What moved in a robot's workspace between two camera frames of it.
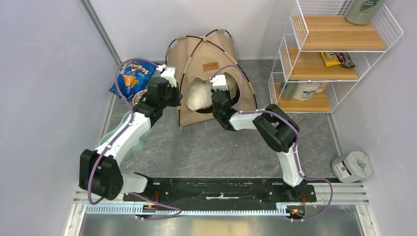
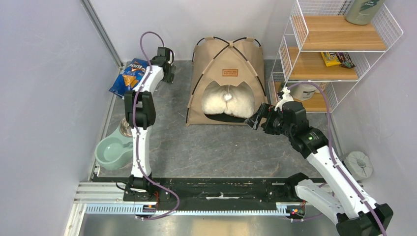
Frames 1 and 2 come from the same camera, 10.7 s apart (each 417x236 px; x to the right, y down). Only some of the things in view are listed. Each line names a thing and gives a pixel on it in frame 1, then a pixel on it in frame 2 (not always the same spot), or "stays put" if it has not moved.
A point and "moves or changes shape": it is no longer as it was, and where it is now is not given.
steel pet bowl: x=136 y=97 moves or changes shape
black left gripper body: x=171 y=98 -> x=169 y=76
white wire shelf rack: x=322 y=57 stays put
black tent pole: x=192 y=53 -> x=242 y=54
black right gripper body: x=227 y=94 -> x=276 y=124
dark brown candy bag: x=344 y=60 stays put
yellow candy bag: x=330 y=58 stays put
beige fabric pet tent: x=214 y=54 -> x=229 y=64
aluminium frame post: x=97 y=24 stays put
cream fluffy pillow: x=199 y=95 moves or changes shape
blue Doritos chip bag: x=134 y=76 stays put
